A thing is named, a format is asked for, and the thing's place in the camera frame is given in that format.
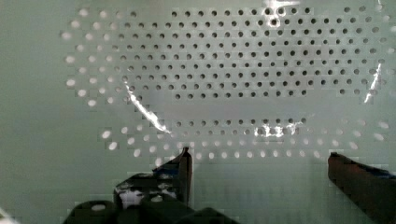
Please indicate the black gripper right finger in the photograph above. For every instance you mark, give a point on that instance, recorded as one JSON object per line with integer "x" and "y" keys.
{"x": 372, "y": 189}

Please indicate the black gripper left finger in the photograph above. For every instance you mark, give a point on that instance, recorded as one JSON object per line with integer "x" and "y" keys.
{"x": 158, "y": 197}

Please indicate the green plastic strainer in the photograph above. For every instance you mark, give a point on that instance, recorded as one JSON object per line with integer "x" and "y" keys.
{"x": 260, "y": 92}

